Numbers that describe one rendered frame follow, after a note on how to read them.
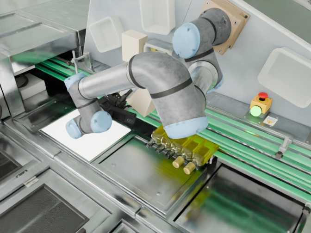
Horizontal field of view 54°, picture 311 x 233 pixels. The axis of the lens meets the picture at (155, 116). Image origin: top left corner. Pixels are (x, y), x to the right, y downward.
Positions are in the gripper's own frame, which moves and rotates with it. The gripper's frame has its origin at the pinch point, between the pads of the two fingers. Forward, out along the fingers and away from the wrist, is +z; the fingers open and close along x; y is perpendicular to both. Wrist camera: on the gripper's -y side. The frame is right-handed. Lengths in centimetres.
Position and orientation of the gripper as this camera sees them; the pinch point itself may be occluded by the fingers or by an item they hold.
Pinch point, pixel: (137, 95)
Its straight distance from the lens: 133.9
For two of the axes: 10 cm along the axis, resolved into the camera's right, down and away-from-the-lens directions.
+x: -2.8, 6.2, 7.3
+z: 6.2, -4.6, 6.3
